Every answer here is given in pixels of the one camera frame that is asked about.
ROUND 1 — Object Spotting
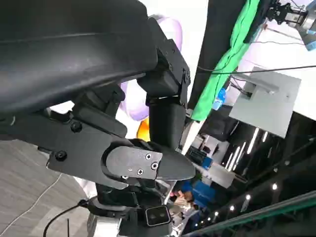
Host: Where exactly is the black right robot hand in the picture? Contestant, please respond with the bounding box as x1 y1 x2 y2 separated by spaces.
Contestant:
95 181 173 213

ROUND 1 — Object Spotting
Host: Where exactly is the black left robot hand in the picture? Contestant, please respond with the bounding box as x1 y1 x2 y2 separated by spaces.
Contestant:
0 0 196 191

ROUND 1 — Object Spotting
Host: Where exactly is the person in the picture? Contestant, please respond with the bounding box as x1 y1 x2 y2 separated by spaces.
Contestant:
172 186 210 223

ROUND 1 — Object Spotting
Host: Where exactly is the orange and white toy bread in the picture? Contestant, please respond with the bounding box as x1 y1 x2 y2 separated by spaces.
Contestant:
136 117 151 142

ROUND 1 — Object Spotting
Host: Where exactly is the lilac plate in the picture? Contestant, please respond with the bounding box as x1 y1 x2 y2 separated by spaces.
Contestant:
118 14 185 122

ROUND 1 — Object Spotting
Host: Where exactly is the black backdrop cloth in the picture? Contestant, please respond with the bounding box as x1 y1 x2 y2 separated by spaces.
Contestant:
187 0 269 110

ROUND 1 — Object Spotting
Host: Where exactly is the blue box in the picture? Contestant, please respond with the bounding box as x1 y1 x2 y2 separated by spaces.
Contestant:
213 88 227 111

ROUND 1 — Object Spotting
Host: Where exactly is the green metal beam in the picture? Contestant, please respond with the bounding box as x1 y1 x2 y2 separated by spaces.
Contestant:
182 190 316 237

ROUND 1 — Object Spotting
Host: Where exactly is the green cloth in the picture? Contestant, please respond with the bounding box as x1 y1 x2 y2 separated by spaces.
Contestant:
192 0 261 122

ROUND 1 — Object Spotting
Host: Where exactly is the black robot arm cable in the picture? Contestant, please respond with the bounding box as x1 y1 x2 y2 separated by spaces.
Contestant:
43 199 89 237

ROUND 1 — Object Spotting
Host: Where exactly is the white floor cable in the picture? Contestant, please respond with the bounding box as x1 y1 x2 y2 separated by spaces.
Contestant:
0 172 64 237

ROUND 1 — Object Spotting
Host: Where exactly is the thin black background cable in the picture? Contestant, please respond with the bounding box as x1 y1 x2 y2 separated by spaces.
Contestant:
197 64 316 75

